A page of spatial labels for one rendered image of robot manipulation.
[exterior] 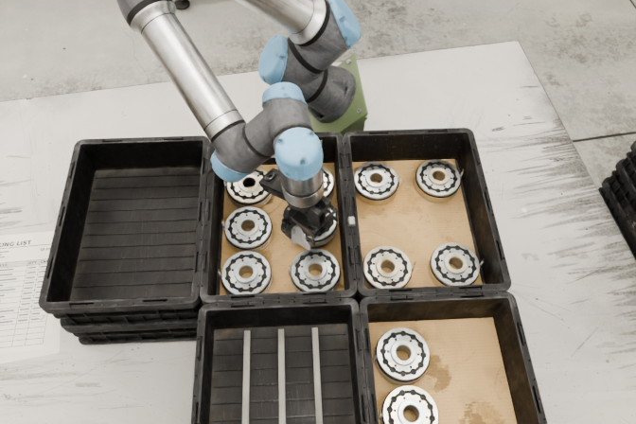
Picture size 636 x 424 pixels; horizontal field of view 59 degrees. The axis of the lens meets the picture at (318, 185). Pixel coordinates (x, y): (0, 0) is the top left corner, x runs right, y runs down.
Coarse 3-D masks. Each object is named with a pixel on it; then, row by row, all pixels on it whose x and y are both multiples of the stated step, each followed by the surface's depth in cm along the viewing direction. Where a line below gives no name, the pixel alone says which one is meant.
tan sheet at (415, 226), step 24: (408, 168) 135; (456, 168) 136; (408, 192) 132; (360, 216) 128; (384, 216) 128; (408, 216) 128; (432, 216) 128; (456, 216) 128; (384, 240) 125; (408, 240) 125; (432, 240) 125; (456, 240) 125
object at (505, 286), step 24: (480, 168) 124; (360, 240) 114; (360, 264) 112; (504, 264) 111; (360, 288) 108; (408, 288) 108; (432, 288) 108; (456, 288) 108; (480, 288) 108; (504, 288) 108
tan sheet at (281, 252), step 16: (224, 192) 131; (336, 192) 132; (224, 208) 129; (272, 208) 129; (224, 224) 126; (272, 224) 127; (224, 240) 124; (272, 240) 124; (288, 240) 124; (336, 240) 125; (224, 256) 122; (272, 256) 122; (288, 256) 122; (336, 256) 123; (272, 272) 120; (288, 272) 120; (320, 272) 120; (272, 288) 118; (288, 288) 118; (336, 288) 119
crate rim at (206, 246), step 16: (208, 176) 121; (208, 192) 119; (208, 208) 117; (208, 224) 115; (208, 240) 113; (352, 240) 114; (208, 256) 111; (352, 256) 112; (208, 272) 109; (352, 272) 110; (352, 288) 108
